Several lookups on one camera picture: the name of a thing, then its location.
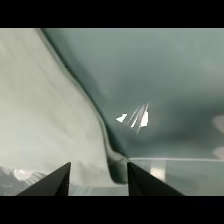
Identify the grey-green garment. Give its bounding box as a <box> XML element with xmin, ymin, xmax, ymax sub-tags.
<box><xmin>0</xmin><ymin>28</ymin><xmax>224</xmax><ymax>186</ymax></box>

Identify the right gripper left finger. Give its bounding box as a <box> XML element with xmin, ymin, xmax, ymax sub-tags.
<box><xmin>16</xmin><ymin>161</ymin><xmax>72</xmax><ymax>197</ymax></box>

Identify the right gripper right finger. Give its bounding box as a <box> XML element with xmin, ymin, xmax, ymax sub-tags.
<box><xmin>126</xmin><ymin>161</ymin><xmax>185</xmax><ymax>197</ymax></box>

